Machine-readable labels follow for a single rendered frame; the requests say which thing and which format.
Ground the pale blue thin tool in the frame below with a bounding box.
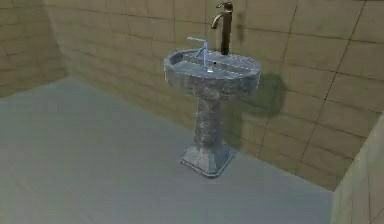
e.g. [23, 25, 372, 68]
[186, 36, 214, 74]

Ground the grey stone pedestal sink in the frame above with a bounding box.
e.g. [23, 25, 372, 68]
[163, 48, 262, 179]

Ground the dark bronze faucet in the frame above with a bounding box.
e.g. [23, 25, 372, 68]
[210, 0, 234, 56]

